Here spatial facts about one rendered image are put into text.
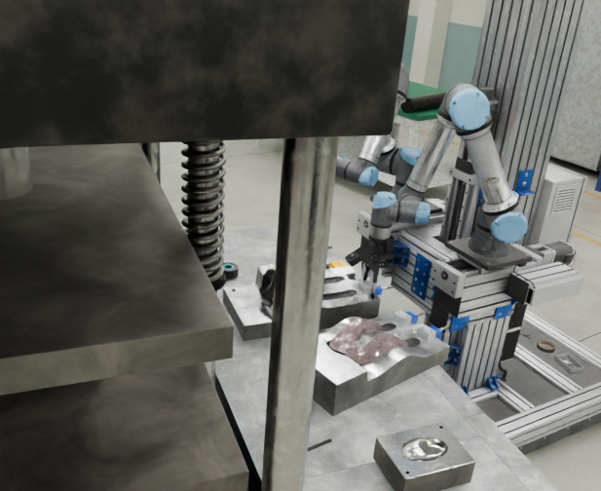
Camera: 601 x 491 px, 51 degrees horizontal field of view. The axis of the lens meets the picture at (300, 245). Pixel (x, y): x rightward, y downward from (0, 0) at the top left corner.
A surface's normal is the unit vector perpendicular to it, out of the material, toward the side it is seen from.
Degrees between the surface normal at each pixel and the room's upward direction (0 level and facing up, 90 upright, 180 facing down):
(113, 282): 0
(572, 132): 90
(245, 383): 0
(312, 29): 90
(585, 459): 0
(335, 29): 90
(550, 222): 90
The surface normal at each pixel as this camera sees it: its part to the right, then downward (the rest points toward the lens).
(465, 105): -0.13, 0.30
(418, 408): 0.07, -0.90
